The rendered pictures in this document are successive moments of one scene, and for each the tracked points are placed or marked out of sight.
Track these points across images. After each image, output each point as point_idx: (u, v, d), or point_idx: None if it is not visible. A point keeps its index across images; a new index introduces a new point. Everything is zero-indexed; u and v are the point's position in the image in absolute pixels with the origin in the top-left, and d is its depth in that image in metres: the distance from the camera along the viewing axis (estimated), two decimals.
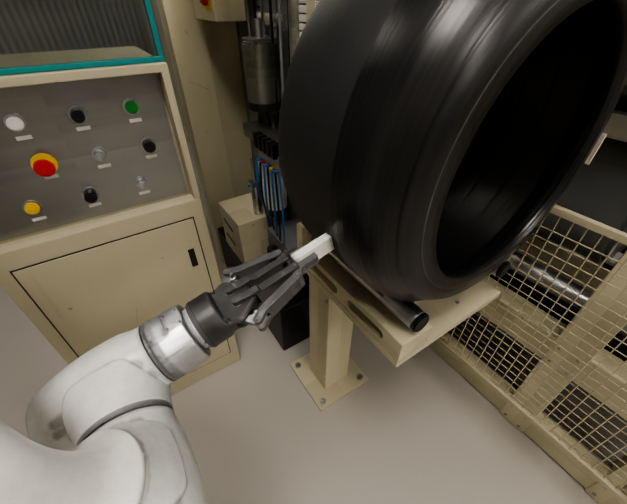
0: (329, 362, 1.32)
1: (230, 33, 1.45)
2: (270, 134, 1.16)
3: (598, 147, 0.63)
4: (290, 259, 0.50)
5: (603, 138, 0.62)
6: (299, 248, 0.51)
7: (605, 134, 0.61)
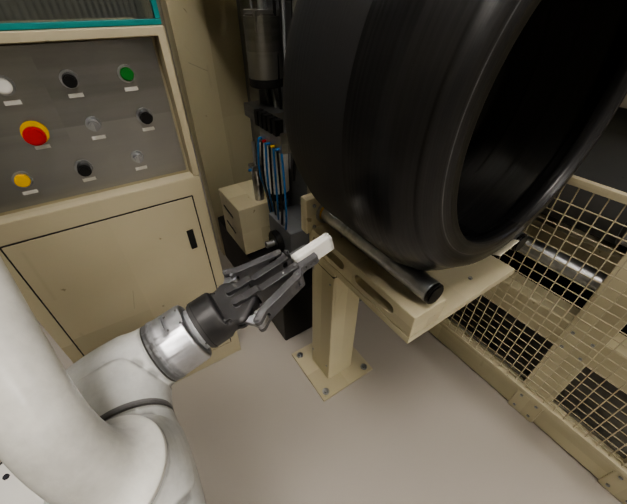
0: (332, 350, 1.28)
1: (230, 13, 1.41)
2: (272, 112, 1.12)
3: (511, 246, 0.65)
4: (290, 259, 0.50)
5: (516, 242, 0.65)
6: (299, 248, 0.51)
7: (518, 240, 0.66)
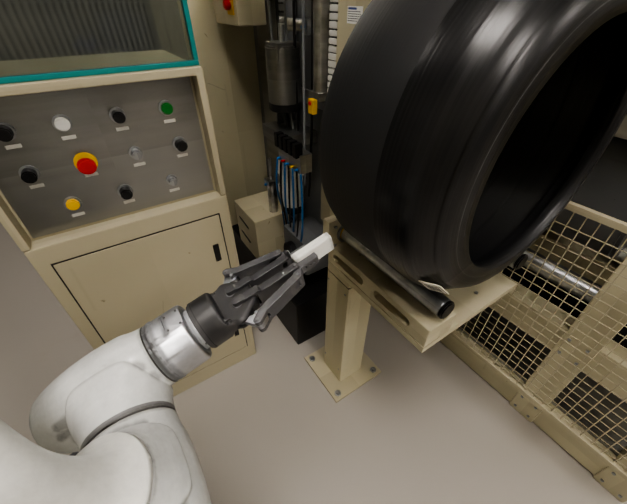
0: (344, 354, 1.36)
1: (247, 36, 1.49)
2: (290, 134, 1.20)
3: (445, 290, 0.58)
4: (290, 259, 0.50)
5: (448, 292, 0.59)
6: (299, 248, 0.51)
7: (448, 293, 0.59)
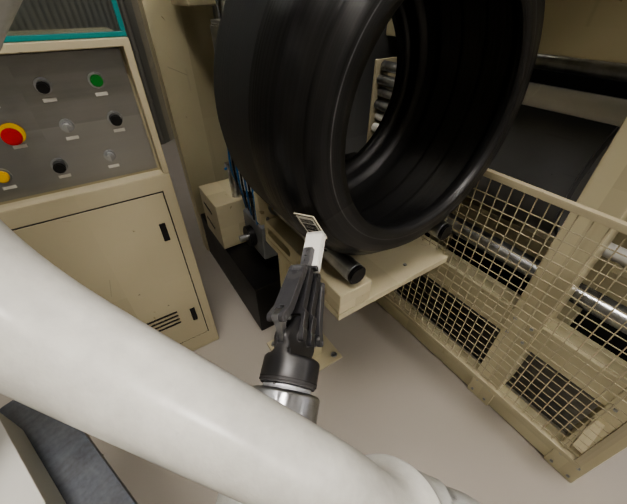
0: None
1: (207, 20, 1.49)
2: None
3: (322, 229, 0.52)
4: None
5: (325, 235, 0.53)
6: None
7: (327, 237, 0.53)
